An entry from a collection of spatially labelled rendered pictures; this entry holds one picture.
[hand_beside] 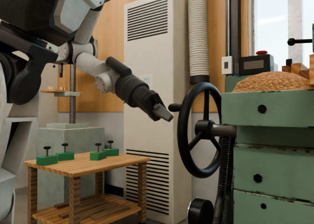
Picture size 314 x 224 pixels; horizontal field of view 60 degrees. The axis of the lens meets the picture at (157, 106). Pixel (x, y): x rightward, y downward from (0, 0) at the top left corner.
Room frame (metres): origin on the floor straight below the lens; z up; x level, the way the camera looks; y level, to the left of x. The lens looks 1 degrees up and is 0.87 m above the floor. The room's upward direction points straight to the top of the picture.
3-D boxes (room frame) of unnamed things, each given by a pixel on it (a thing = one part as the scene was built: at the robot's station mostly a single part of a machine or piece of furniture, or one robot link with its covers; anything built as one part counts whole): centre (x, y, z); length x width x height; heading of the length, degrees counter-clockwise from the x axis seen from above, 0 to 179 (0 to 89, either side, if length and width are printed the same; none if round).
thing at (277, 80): (0.50, -0.21, 0.92); 0.14 x 0.09 x 0.04; 52
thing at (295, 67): (0.65, -0.35, 0.94); 0.16 x 0.02 x 0.07; 142
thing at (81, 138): (2.67, 0.82, 0.79); 0.62 x 0.48 x 1.58; 55
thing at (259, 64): (0.75, -0.27, 0.99); 0.13 x 0.11 x 0.06; 142
